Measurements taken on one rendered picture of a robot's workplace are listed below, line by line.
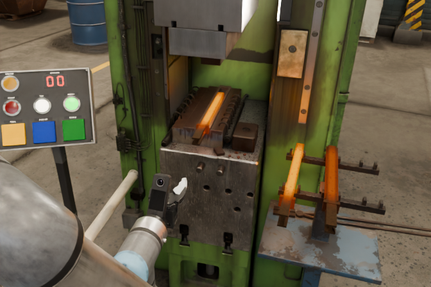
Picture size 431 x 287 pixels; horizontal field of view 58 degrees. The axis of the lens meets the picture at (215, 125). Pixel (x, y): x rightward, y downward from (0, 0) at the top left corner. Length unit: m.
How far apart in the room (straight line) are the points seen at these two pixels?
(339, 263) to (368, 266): 0.09
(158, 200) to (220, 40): 0.57
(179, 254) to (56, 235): 1.32
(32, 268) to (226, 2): 0.98
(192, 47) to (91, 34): 4.72
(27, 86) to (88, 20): 4.48
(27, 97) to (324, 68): 1.07
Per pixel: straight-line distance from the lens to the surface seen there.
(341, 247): 1.46
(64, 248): 0.53
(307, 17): 1.40
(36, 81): 1.52
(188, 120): 1.52
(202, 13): 1.30
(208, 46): 1.32
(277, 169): 1.66
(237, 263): 1.76
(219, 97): 1.68
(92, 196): 2.80
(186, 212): 1.63
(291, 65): 1.43
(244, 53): 1.81
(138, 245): 0.95
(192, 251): 1.77
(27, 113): 1.52
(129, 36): 1.57
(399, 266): 2.52
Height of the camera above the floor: 1.69
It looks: 28 degrees down
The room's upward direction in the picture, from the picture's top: 1 degrees clockwise
